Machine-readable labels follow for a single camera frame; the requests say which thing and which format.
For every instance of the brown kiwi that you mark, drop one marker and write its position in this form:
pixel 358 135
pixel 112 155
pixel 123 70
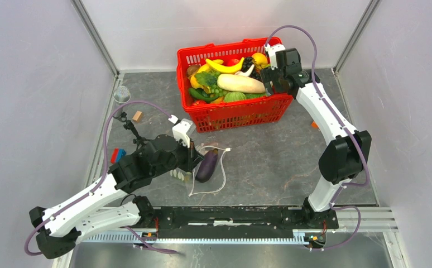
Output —
pixel 192 69

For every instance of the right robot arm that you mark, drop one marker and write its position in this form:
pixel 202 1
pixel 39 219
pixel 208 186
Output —
pixel 347 150

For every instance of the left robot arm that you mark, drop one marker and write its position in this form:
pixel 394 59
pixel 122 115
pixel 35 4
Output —
pixel 59 229

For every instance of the green grape bunch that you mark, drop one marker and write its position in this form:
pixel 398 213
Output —
pixel 217 91

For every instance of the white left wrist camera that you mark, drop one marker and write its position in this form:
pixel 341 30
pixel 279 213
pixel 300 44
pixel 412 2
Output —
pixel 182 130

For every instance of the yellow banana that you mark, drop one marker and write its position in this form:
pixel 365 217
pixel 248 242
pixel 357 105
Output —
pixel 225 69
pixel 194 83

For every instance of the purple eggplant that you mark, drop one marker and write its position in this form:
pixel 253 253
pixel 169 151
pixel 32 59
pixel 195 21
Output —
pixel 207 166

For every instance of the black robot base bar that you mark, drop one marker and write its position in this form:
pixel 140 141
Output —
pixel 235 221

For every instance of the dark green cucumber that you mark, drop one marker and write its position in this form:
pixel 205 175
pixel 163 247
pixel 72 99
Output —
pixel 200 95

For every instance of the small wooden block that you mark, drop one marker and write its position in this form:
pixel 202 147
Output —
pixel 138 116

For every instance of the clear zip top bag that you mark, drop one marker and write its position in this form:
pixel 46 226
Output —
pixel 218 180

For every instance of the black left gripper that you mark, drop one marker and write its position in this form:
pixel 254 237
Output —
pixel 193 157

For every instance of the white garlic bulb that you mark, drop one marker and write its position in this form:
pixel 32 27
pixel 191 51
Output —
pixel 246 73

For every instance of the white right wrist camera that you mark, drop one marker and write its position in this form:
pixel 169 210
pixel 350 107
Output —
pixel 276 55

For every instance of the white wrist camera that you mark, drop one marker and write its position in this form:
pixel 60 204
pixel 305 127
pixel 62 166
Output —
pixel 182 130
pixel 276 55

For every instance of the black mini tripod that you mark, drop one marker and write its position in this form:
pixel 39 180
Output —
pixel 134 131

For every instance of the red blue toy brick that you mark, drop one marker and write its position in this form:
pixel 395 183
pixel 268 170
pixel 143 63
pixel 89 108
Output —
pixel 117 155

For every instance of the red plastic basket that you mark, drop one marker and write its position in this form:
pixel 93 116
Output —
pixel 219 115

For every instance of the white long squash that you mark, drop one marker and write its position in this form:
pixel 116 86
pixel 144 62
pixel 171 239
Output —
pixel 237 83

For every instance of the green lettuce leaf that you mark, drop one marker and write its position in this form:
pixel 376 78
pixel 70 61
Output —
pixel 207 78

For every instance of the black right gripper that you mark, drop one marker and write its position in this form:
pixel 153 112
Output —
pixel 268 75

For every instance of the yellow lemon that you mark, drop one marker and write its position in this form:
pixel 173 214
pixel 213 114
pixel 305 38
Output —
pixel 260 60

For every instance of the dark grape bunch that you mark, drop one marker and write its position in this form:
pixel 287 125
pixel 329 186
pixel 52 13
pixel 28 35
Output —
pixel 256 73

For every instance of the orange slice toy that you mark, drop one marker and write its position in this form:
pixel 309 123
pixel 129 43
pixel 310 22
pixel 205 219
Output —
pixel 314 125

